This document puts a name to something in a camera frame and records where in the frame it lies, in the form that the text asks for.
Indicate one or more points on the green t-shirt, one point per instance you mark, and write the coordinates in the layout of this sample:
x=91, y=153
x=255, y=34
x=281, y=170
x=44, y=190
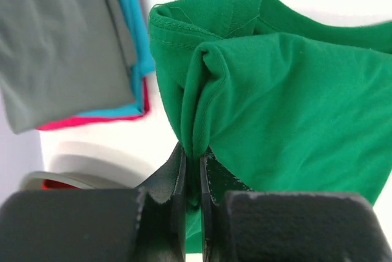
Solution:
x=284, y=102

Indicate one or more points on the folded magenta t-shirt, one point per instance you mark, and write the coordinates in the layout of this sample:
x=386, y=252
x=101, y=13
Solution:
x=78, y=121

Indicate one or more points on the grey plastic tray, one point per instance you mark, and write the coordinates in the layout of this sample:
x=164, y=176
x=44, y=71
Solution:
x=33, y=181

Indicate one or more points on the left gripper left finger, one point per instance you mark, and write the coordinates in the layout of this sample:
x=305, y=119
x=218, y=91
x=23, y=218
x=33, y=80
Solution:
x=145, y=222

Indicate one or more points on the red t-shirt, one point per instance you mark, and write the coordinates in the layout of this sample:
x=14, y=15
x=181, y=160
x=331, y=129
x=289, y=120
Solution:
x=49, y=184

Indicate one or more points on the folded teal t-shirt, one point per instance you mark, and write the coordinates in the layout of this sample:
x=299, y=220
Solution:
x=143, y=65

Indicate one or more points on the folded grey t-shirt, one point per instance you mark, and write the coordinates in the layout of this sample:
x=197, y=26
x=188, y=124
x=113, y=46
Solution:
x=60, y=58

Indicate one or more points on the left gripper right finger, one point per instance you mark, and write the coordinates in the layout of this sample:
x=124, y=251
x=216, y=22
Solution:
x=240, y=224

